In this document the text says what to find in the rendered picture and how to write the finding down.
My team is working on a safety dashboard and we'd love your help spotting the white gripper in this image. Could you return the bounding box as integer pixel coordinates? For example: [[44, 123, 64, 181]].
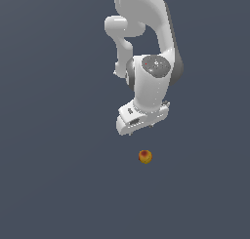
[[115, 99, 171, 137]]

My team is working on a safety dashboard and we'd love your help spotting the small orange red ball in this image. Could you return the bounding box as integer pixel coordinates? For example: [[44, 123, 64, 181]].
[[138, 149, 153, 165]]

